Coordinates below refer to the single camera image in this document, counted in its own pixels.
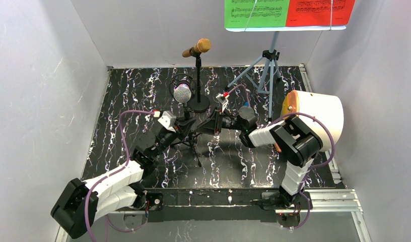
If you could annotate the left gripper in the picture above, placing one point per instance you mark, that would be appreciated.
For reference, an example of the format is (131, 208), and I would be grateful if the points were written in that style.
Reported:
(178, 128)

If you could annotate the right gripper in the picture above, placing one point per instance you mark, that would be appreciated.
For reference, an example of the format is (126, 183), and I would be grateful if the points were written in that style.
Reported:
(217, 121)

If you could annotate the purple glitter microphone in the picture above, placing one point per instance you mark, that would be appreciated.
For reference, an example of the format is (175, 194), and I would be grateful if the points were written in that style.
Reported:
(182, 92)

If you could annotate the black tripod mic stand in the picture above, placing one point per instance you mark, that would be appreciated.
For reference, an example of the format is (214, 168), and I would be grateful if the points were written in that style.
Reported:
(191, 143)

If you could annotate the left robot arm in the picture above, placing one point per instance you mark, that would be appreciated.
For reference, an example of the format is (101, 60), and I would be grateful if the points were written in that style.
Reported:
(115, 180)

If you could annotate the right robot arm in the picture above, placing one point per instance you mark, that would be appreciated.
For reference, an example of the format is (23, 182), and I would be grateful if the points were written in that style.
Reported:
(296, 141)

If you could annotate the black round-base mic stand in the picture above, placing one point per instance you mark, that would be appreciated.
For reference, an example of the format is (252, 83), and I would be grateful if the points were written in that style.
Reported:
(200, 103)

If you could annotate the grey tripod music stand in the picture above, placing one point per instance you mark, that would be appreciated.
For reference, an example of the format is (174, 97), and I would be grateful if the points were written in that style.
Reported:
(270, 73)

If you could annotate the gold microphone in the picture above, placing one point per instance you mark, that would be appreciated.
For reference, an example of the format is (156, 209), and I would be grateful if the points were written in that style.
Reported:
(202, 46)

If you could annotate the white drum orange head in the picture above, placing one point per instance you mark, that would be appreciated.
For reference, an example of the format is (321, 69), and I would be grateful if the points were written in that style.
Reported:
(327, 109)

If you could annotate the green sheet music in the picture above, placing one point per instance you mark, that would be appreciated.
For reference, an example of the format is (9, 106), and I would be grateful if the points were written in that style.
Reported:
(255, 14)

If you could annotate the red sheet music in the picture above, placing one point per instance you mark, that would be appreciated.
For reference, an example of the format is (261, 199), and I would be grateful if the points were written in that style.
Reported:
(319, 13)

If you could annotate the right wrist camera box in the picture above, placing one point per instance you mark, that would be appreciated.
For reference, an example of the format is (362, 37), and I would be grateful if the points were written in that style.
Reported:
(223, 100)

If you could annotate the aluminium base frame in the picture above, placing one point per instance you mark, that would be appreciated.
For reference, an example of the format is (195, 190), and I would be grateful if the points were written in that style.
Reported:
(158, 205)

